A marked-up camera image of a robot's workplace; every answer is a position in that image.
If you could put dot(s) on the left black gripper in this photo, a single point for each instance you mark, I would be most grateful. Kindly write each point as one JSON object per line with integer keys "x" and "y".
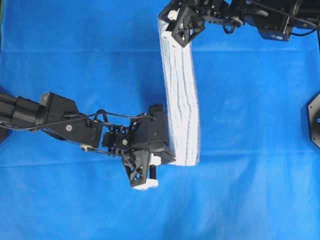
{"x": 139, "y": 164}

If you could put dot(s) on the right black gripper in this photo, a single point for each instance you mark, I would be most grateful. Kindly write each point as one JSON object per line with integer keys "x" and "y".
{"x": 189, "y": 17}

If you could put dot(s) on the white blue-striped towel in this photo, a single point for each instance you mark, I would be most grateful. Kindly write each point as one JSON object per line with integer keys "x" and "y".
{"x": 182, "y": 99}

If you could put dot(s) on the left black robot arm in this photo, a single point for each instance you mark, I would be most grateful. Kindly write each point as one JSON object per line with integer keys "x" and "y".
{"x": 59, "y": 118}

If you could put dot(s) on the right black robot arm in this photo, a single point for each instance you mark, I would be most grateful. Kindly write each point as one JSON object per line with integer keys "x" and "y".
{"x": 273, "y": 19}

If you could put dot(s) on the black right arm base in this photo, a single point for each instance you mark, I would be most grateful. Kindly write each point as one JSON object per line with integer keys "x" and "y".
{"x": 310, "y": 121}

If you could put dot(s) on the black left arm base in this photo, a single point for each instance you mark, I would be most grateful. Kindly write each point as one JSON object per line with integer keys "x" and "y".
{"x": 4, "y": 133}

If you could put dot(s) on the blue table cloth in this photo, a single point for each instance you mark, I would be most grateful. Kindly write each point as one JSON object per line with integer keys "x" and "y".
{"x": 258, "y": 177}

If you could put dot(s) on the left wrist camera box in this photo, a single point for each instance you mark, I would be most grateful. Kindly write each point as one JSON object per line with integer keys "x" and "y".
{"x": 152, "y": 133}

